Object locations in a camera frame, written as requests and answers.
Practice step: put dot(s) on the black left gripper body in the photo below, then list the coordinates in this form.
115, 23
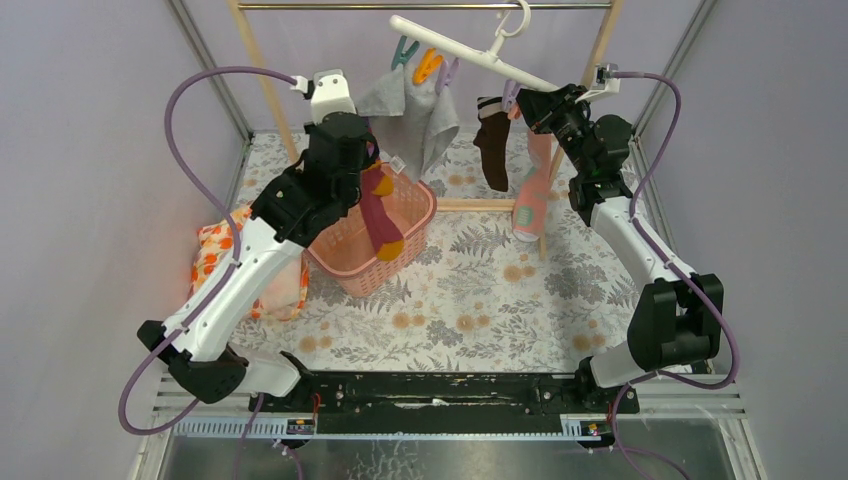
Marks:
351, 190

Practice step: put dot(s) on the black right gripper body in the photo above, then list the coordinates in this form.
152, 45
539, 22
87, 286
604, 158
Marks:
563, 118

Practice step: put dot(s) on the purple striped sock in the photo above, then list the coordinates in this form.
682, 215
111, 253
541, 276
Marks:
386, 238

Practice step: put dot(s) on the pink plastic laundry basket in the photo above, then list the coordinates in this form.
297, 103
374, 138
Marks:
371, 245

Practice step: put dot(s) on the wooden drying rack frame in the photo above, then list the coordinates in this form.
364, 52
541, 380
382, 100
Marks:
251, 44

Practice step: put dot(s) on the white plastic clip hanger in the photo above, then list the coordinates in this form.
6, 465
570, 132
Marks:
488, 59

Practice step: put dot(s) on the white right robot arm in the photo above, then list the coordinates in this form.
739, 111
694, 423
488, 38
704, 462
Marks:
674, 322

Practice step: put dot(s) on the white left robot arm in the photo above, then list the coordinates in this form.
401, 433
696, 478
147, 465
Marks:
286, 217

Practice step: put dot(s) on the pink hanging sock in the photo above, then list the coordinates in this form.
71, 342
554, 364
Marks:
530, 207

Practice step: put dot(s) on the dark brown hanging sock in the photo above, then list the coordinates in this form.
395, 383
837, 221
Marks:
491, 139

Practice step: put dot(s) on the purple clothespin middle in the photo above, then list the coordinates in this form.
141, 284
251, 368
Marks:
508, 98

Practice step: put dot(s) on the purple clothespin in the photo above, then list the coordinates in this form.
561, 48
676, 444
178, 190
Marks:
446, 73
508, 98

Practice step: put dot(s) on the grey hanging towel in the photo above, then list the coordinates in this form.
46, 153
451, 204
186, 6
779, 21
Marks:
413, 123

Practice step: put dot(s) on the orange floral cloth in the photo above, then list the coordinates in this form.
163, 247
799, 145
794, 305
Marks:
283, 298

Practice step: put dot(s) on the teal clothespin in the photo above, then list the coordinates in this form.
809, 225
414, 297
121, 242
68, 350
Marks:
403, 52

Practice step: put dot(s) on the orange clothespin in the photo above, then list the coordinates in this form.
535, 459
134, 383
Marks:
430, 62

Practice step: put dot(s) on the purple clothespin left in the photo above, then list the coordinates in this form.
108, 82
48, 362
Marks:
446, 73

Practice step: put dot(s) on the floral patterned table mat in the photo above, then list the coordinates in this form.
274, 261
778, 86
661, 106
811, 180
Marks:
474, 299

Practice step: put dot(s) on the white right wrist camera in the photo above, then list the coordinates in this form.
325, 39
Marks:
603, 85

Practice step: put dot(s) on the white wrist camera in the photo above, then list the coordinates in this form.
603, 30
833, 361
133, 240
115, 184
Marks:
327, 92
603, 85

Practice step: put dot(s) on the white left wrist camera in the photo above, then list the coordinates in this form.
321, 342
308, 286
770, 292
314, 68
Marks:
327, 92

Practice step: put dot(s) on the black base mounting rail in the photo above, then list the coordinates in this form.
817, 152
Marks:
419, 394

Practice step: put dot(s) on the grey slotted cable duct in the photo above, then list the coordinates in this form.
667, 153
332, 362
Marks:
384, 426

